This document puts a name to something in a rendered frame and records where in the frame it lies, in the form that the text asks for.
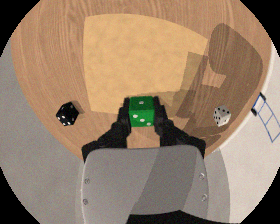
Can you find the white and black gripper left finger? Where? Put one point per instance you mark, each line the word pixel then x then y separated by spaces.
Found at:
pixel 114 137

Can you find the green die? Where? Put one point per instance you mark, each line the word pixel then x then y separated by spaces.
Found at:
pixel 141 111

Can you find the black die with white pips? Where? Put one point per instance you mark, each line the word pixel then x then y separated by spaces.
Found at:
pixel 67 114

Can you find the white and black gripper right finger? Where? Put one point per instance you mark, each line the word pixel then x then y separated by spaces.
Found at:
pixel 169 133

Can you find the tan flat square mat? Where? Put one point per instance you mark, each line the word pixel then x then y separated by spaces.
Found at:
pixel 129 55

